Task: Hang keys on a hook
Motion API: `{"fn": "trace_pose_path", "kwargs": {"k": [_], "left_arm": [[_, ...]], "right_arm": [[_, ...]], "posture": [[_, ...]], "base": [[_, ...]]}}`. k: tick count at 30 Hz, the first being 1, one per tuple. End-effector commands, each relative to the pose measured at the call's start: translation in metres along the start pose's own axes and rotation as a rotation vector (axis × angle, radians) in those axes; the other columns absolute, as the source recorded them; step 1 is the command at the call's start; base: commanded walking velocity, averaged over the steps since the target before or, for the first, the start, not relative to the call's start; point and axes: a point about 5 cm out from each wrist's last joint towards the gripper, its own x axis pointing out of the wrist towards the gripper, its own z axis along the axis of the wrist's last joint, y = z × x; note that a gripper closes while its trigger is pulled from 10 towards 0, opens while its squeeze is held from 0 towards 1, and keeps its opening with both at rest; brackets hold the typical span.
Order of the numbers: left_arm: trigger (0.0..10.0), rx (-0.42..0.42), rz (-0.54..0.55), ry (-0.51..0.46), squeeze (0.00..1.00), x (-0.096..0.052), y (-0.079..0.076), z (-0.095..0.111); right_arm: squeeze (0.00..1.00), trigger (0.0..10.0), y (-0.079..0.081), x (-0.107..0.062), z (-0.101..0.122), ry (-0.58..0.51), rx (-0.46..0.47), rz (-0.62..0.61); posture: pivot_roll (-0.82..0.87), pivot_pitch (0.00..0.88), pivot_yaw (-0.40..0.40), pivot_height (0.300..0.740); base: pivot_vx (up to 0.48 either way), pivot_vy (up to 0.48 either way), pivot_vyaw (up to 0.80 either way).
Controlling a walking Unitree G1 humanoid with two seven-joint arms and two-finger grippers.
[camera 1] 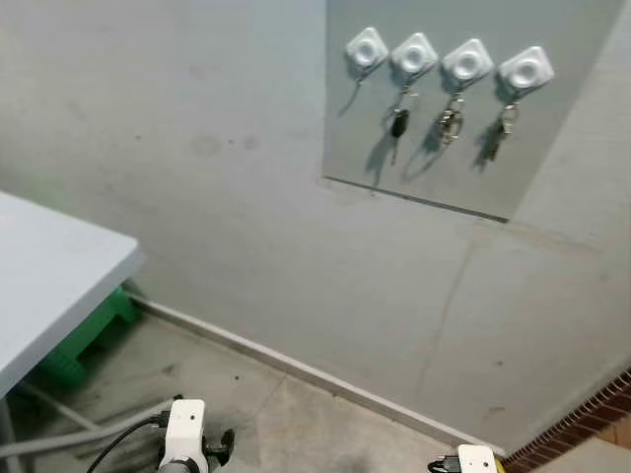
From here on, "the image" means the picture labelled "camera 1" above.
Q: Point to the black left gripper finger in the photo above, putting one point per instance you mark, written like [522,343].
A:
[221,446]

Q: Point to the white baseboard strip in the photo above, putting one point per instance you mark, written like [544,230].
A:
[315,377]

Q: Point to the white plastic pipe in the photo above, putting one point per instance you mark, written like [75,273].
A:
[79,435]

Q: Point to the green plastic stool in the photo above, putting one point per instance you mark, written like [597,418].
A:
[94,335]

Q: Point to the white plastic table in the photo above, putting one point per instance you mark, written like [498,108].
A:
[49,276]

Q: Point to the silver carabiner key bunch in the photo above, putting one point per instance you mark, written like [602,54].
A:
[451,123]

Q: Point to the black car key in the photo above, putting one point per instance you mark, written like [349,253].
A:
[398,124]

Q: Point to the brass key bunch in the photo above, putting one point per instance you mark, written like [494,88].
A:
[506,126]

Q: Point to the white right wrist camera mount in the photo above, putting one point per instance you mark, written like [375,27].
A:
[477,460]

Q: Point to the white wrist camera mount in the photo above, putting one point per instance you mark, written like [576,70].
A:
[477,460]
[183,429]

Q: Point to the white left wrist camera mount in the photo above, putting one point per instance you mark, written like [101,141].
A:
[183,429]

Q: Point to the white square wall hook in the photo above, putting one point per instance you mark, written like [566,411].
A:
[366,47]
[414,55]
[466,64]
[525,71]

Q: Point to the grey wall panel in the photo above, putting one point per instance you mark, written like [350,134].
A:
[572,59]

